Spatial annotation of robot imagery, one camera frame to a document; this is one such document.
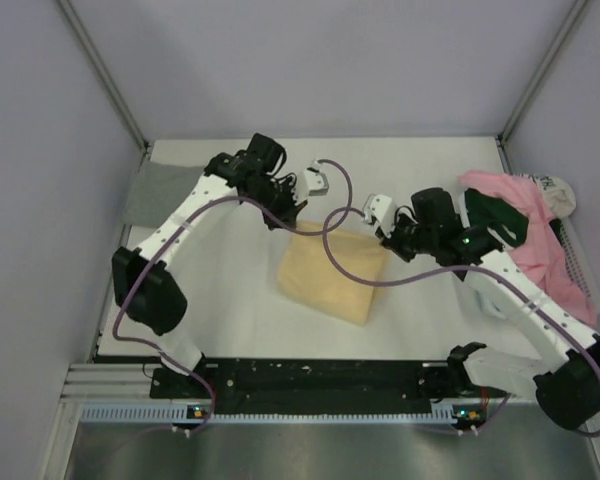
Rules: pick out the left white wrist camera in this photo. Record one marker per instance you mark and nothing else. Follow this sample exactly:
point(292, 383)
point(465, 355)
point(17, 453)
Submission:
point(310, 182)

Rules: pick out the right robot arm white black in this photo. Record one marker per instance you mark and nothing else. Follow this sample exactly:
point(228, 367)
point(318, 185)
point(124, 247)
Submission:
point(564, 379)

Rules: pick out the left aluminium corner post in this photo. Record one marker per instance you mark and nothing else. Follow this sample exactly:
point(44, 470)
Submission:
point(106, 81)

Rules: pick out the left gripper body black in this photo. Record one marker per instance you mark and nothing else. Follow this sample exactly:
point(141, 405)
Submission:
point(279, 198)

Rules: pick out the aluminium corner post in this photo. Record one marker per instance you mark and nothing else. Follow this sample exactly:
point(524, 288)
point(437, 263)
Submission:
point(576, 14)
point(106, 81)

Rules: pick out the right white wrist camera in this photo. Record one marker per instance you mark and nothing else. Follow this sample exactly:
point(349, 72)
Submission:
point(379, 211)

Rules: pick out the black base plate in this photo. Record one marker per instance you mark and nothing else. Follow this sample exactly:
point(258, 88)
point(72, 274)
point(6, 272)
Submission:
point(302, 386)

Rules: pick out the white printed t shirt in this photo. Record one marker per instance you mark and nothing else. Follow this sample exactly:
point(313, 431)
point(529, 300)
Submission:
point(557, 194)

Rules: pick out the white slotted cable duct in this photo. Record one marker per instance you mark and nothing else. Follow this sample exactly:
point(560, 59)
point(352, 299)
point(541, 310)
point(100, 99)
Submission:
point(120, 413)

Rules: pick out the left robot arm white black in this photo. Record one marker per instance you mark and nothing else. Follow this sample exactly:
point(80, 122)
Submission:
point(146, 287)

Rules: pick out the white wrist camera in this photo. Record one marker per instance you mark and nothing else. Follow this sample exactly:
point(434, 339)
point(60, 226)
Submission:
point(379, 211)
point(310, 182)

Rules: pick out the right aluminium corner post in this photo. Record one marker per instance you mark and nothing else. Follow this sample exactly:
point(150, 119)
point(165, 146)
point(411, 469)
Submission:
point(576, 14)

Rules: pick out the aluminium front rail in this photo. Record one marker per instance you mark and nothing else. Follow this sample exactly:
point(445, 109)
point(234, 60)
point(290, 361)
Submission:
point(107, 382)

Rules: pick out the pink t shirt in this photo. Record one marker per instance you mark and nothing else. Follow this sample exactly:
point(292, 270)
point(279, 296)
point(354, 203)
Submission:
point(541, 257)

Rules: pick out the white laundry basket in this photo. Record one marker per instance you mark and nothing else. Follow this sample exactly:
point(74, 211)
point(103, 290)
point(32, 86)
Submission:
point(577, 265)

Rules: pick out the dark green t shirt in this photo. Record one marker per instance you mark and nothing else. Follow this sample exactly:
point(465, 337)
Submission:
point(496, 214)

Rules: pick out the folded grey t shirt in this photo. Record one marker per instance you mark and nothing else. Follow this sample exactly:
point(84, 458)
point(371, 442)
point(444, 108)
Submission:
point(157, 191)

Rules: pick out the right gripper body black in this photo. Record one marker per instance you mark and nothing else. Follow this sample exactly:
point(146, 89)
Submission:
point(408, 238)

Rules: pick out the yellow t shirt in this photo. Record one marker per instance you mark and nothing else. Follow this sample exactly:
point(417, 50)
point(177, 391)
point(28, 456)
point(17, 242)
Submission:
point(306, 275)

